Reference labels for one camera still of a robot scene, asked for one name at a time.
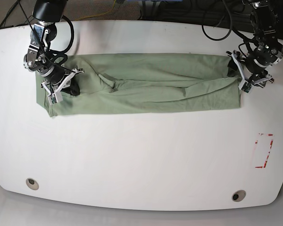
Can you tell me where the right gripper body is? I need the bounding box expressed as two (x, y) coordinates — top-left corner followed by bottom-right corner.
(40, 67), (84, 93)

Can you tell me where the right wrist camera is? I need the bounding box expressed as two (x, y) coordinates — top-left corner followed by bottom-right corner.
(47, 92), (63, 105)

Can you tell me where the right table grommet hole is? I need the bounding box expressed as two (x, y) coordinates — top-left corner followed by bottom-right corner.
(232, 190), (246, 202)

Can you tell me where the left table grommet hole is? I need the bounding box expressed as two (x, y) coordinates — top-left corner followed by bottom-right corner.
(26, 178), (39, 191)

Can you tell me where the table grommet hole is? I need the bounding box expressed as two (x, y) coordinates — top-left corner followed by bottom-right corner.
(232, 190), (246, 202)
(26, 178), (39, 191)

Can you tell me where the yellow cable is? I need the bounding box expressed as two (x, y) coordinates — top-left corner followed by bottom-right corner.
(76, 0), (116, 22)

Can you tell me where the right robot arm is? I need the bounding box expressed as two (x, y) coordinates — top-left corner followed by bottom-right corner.
(24, 0), (80, 96)

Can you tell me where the green t-shirt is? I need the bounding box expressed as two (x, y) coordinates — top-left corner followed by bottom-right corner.
(36, 53), (241, 117)

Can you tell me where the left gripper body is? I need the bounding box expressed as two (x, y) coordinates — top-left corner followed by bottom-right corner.
(226, 50), (274, 86)

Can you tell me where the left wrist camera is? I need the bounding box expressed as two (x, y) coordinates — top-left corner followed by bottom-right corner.
(239, 81), (253, 93)

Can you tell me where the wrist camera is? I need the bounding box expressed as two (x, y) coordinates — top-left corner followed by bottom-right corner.
(47, 92), (63, 105)
(239, 81), (253, 93)

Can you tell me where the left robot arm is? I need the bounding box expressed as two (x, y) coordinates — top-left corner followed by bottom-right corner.
(201, 0), (283, 93)

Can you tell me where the red tape marking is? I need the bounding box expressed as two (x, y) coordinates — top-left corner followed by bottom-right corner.
(253, 133), (274, 169)

